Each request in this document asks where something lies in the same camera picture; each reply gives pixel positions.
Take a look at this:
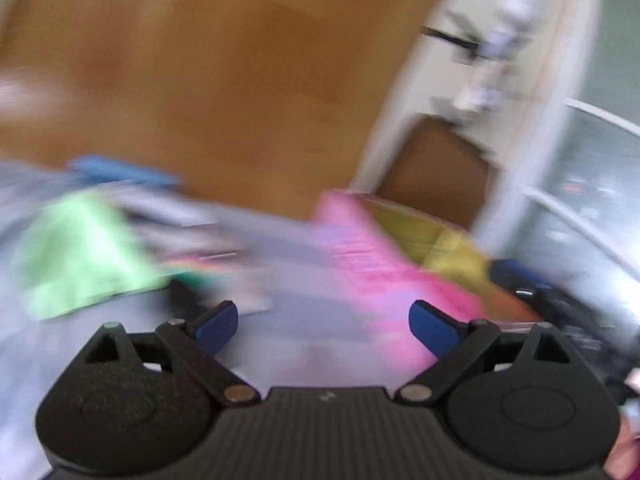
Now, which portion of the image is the white metal rail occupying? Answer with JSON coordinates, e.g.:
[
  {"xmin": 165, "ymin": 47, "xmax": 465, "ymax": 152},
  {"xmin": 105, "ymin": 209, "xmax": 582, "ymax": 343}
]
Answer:
[
  {"xmin": 565, "ymin": 99, "xmax": 640, "ymax": 137},
  {"xmin": 524, "ymin": 186, "xmax": 640, "ymax": 281}
]

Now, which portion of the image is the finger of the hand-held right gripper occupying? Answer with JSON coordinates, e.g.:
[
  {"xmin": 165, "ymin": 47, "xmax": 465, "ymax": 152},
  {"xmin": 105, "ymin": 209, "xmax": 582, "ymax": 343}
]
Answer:
[{"xmin": 490, "ymin": 258, "xmax": 553, "ymax": 298}]

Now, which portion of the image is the rainbow coloured packet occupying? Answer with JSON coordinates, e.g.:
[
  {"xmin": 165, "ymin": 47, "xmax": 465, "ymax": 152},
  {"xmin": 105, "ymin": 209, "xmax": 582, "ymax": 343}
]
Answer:
[{"xmin": 150, "ymin": 240, "xmax": 273, "ymax": 315}]

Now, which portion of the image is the green cloth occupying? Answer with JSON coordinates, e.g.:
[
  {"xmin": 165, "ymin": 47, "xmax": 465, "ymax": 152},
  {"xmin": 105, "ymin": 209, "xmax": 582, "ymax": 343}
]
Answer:
[{"xmin": 12, "ymin": 192, "xmax": 168, "ymax": 321}]

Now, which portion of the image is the black tripod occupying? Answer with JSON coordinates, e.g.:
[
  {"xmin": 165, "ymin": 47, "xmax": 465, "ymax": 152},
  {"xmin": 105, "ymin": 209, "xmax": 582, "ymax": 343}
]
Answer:
[{"xmin": 420, "ymin": 10, "xmax": 487, "ymax": 61}]

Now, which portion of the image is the brown wooden furniture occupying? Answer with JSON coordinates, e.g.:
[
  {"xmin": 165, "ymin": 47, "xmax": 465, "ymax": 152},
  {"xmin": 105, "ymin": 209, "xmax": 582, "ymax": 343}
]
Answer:
[{"xmin": 375, "ymin": 115, "xmax": 495, "ymax": 231}]

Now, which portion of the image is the pink cardboard box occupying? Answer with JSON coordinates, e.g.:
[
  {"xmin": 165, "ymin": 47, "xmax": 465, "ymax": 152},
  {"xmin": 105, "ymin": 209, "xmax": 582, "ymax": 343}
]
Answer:
[{"xmin": 311, "ymin": 189, "xmax": 545, "ymax": 372}]

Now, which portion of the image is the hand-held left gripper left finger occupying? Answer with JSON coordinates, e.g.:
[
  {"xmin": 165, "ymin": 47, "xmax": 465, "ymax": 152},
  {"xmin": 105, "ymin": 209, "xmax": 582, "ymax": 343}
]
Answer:
[{"xmin": 82, "ymin": 301, "xmax": 262, "ymax": 406}]

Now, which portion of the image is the wooden headboard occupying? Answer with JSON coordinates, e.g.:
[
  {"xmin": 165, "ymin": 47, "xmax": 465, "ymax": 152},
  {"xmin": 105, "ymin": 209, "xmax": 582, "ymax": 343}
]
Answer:
[{"xmin": 0, "ymin": 0, "xmax": 461, "ymax": 222}]

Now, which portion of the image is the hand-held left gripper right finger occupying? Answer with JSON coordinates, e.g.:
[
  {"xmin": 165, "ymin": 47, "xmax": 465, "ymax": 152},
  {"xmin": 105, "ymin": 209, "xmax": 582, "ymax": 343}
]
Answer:
[{"xmin": 395, "ymin": 300, "xmax": 573, "ymax": 406}]

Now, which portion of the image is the blue case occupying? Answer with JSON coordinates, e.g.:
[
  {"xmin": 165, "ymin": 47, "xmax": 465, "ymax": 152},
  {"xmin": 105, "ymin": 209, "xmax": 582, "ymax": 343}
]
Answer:
[{"xmin": 67, "ymin": 156, "xmax": 183, "ymax": 192}]

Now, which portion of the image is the white blurred object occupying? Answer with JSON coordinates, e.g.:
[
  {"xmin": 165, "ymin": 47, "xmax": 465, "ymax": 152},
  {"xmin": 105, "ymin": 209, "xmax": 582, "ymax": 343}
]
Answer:
[{"xmin": 452, "ymin": 0, "xmax": 546, "ymax": 113}]

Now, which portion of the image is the striped grey bed sheet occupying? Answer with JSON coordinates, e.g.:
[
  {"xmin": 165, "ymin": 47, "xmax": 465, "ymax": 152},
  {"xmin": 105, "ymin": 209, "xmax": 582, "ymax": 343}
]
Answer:
[{"xmin": 0, "ymin": 160, "xmax": 451, "ymax": 480}]

